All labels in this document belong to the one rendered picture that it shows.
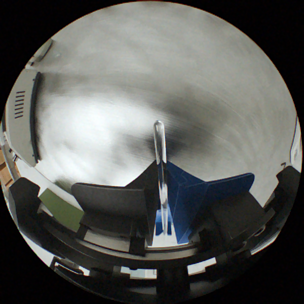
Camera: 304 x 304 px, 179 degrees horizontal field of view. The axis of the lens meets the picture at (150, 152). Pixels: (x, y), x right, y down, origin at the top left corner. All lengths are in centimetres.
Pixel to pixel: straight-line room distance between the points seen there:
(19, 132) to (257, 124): 38
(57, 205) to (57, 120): 21
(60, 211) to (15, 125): 21
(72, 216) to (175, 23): 37
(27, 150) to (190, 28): 32
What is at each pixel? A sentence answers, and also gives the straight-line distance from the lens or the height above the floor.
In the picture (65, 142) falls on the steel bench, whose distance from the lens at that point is 15.
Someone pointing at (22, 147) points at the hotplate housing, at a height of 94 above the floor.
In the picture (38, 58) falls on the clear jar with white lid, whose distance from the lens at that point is 28.
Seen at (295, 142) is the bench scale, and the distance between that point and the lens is 52.
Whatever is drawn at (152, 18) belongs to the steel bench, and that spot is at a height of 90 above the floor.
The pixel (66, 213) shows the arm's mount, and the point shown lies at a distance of 28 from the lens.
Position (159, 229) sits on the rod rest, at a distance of 17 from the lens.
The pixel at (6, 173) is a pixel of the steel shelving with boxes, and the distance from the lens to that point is 261.
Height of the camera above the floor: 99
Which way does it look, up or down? 67 degrees down
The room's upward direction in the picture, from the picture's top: 173 degrees counter-clockwise
